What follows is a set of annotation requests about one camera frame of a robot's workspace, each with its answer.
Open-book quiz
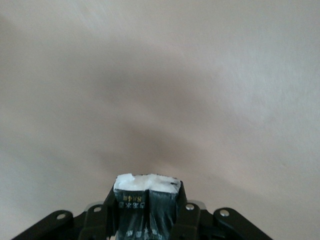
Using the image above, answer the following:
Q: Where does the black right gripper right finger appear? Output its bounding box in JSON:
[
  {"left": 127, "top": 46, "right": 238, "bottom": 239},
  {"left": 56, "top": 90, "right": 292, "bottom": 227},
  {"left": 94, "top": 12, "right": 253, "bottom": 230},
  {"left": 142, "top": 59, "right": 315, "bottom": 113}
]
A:
[{"left": 169, "top": 179, "right": 271, "bottom": 240}]

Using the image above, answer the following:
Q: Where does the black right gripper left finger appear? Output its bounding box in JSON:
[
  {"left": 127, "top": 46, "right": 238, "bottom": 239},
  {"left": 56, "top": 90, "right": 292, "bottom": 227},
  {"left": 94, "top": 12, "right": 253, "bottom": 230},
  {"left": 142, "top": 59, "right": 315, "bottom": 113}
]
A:
[{"left": 11, "top": 177, "right": 120, "bottom": 240}]

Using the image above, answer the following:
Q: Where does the black printed trash packet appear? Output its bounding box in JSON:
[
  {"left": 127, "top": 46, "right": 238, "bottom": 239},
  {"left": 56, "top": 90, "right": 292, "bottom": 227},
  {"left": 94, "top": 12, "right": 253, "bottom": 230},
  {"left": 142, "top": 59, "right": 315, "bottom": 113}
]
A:
[{"left": 113, "top": 172, "right": 182, "bottom": 240}]

